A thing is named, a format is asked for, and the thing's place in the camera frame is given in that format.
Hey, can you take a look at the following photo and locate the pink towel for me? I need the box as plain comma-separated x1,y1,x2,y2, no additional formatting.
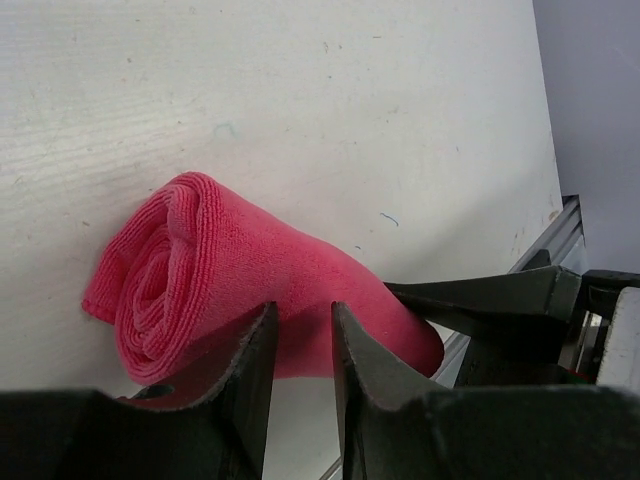
82,172,444,385

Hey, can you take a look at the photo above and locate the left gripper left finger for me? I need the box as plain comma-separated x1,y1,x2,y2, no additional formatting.
1,302,278,479

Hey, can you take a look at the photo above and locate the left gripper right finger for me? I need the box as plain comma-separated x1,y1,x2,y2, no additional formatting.
332,302,639,479

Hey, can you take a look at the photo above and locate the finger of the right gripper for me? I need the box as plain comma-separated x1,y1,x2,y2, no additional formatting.
386,266,581,387

